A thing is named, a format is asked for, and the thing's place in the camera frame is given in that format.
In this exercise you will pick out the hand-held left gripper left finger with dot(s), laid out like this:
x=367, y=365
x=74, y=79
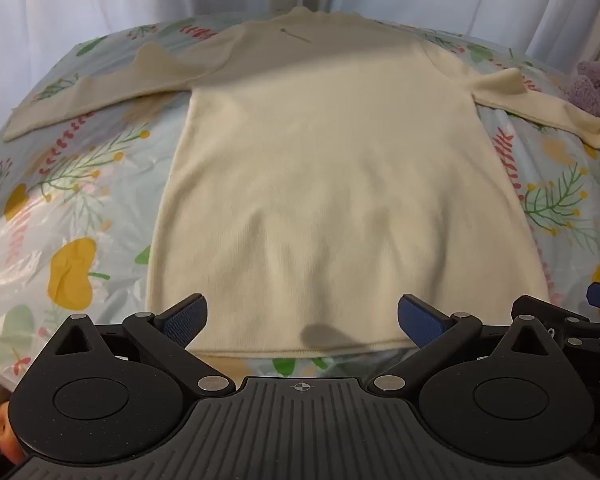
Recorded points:
x=187, y=319

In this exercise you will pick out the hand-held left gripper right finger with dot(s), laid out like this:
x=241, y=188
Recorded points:
x=422, y=322

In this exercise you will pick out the cream knit sweater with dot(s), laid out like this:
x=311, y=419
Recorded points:
x=330, y=185

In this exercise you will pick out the floral plastic bed cover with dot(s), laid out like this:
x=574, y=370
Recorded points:
x=80, y=200

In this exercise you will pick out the purple plush toy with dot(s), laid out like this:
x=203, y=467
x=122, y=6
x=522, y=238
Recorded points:
x=592, y=90

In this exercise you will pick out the peach soft object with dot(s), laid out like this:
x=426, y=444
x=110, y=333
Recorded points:
x=2, y=430

